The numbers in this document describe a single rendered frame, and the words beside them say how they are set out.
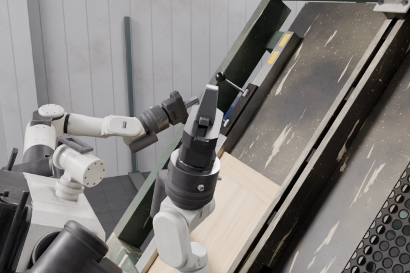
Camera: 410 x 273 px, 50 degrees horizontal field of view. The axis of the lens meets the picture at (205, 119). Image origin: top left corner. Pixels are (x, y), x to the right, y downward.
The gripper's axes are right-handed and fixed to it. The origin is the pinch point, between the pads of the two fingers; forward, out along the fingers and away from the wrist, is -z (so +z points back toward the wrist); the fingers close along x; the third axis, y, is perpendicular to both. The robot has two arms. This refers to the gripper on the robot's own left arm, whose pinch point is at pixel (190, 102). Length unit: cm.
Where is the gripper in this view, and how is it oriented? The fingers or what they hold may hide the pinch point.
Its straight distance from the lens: 156.1
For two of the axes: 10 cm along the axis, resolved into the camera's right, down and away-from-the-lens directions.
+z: -8.4, 4.4, -3.1
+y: 4.5, 2.4, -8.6
